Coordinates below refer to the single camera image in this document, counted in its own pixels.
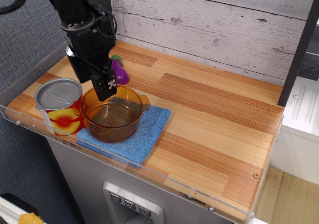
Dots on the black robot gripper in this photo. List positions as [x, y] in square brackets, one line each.
[89, 52]

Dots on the orange transparent plastic pot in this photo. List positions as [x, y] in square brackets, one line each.
[114, 119]

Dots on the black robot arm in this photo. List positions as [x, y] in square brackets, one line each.
[76, 7]

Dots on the blue microfiber cloth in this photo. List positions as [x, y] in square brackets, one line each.
[134, 150]

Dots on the purple toy eggplant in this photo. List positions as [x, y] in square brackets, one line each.
[117, 64]

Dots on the red yellow peach can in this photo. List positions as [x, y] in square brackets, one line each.
[59, 102]

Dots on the clear acrylic table guard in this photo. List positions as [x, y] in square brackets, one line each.
[209, 134]

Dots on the toy fridge dispenser panel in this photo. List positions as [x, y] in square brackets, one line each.
[126, 207]

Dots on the yellow black object bottom left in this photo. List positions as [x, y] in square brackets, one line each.
[12, 207]

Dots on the white plastic side cabinet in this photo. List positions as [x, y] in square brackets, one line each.
[296, 149]

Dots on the black left frame post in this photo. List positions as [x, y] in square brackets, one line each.
[104, 7]

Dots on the black frame post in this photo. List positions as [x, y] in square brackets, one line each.
[300, 52]
[104, 7]

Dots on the black right frame post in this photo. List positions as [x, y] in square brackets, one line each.
[300, 52]

